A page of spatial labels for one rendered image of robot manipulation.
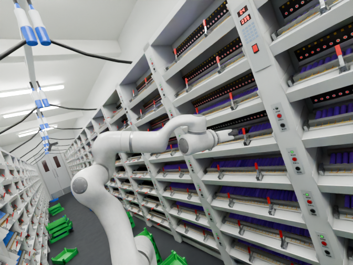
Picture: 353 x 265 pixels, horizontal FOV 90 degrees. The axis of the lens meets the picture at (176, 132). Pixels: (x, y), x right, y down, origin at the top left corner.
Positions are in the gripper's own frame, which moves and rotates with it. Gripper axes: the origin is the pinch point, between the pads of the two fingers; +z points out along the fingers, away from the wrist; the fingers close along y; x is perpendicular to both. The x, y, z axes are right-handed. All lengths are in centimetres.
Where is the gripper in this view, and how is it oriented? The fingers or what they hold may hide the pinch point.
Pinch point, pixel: (231, 133)
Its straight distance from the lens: 91.8
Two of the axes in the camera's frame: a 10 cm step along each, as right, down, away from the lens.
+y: 5.7, -1.9, -8.0
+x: -2.3, -9.7, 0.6
